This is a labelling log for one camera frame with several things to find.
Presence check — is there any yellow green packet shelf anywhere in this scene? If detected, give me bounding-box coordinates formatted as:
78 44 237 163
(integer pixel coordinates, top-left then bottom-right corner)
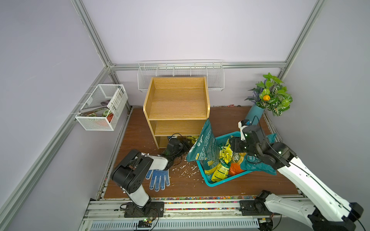
219 142 233 164

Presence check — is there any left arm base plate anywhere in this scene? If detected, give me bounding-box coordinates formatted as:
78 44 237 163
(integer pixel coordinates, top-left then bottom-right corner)
124 202 164 218

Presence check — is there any artificial green plant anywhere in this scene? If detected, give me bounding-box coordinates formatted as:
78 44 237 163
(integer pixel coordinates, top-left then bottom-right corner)
245 73 293 116

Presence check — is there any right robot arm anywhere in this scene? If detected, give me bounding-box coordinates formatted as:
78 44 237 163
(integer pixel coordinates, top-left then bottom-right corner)
231 120 364 231

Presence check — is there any aluminium rail frame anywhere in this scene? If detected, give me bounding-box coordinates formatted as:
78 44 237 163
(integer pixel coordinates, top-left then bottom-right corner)
77 196 333 231

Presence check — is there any yellow packet bottom shelf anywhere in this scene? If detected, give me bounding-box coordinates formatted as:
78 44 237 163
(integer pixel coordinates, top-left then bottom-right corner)
187 136 199 145

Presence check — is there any blue dotted work glove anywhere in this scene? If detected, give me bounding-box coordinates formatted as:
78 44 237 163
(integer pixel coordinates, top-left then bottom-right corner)
145 170 171 192

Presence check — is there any white wire basket left wall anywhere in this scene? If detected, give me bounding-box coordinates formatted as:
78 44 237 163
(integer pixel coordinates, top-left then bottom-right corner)
75 84 128 131

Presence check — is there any teal plastic basket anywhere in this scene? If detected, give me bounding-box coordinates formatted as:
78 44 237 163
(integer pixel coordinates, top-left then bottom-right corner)
196 131 252 188

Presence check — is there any yellow flower packet shelf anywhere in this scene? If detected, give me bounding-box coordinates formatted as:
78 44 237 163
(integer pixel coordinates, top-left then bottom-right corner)
211 162 230 182

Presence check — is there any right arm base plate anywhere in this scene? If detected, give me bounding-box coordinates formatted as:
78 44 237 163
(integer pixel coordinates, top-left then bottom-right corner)
239 200 272 217

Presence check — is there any teal vase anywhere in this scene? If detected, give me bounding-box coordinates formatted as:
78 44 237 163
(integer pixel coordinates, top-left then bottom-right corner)
245 104 265 125

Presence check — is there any dark green yellow fertilizer bag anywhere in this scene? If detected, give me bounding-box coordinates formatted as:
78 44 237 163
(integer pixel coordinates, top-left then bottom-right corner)
186 119 220 175

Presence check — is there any white wire rack back wall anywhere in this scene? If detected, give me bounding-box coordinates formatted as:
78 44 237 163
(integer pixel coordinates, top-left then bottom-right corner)
137 60 225 92

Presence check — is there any wooden three-tier shelf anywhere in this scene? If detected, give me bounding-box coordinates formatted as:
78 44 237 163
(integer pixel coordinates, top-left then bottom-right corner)
143 77 211 149

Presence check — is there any teal orange soil bag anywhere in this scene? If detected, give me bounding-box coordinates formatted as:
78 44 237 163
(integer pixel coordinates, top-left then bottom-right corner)
228 133 278 177

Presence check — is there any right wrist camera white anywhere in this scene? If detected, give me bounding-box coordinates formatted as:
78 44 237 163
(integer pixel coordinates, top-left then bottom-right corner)
238 119 251 141

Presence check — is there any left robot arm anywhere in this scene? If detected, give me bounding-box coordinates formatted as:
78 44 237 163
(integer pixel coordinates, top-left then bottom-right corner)
111 133 192 209

